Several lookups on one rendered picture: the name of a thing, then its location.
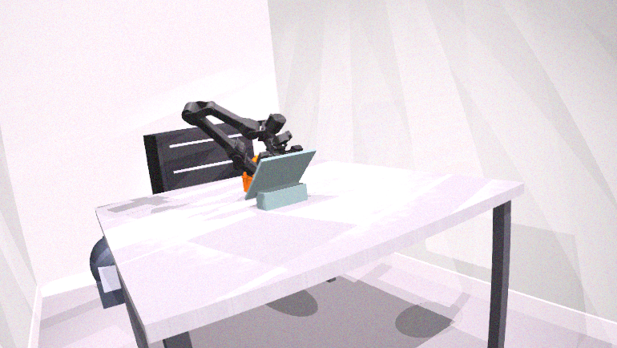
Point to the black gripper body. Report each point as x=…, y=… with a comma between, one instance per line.
x=269, y=152

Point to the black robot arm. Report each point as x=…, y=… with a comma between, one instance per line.
x=194, y=113

